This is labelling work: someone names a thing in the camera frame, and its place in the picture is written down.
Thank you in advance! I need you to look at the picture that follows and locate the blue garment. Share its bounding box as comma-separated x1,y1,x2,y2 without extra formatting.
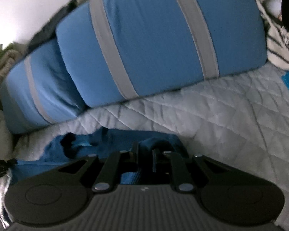
11,127,189,186

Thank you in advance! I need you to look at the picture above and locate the white striped rope bag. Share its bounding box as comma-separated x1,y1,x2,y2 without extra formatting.
252,0,289,70

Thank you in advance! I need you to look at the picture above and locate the beige green knitted blanket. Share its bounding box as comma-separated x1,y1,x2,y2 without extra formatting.
0,43,25,159

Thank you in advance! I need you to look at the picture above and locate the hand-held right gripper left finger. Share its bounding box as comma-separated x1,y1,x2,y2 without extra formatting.
58,141,139,194

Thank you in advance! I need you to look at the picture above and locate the small blue grey-striped pillow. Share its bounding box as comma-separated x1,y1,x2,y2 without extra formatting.
0,38,87,135

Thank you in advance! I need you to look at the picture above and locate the large blue grey-striped pillow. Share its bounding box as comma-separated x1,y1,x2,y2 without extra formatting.
55,0,268,108

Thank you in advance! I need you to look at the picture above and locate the dark cloth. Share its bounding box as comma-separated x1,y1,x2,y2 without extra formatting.
26,0,80,51

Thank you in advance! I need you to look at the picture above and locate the grey quilted blanket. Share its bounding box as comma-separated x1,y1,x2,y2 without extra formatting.
12,63,289,231

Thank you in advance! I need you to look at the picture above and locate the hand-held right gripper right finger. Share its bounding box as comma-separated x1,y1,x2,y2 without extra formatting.
152,149,233,193

